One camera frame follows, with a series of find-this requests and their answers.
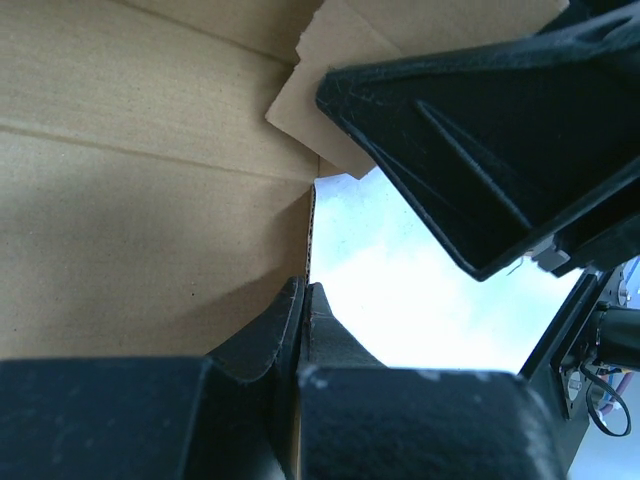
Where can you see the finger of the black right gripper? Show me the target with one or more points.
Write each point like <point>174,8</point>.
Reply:
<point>525,146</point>

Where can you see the cardboard box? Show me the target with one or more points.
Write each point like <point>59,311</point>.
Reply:
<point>163,172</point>

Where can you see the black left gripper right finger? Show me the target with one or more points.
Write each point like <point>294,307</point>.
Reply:
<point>363,420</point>

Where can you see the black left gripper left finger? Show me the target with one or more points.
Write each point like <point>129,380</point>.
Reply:
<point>224,415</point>

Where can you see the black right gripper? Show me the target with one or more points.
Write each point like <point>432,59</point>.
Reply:
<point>586,358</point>

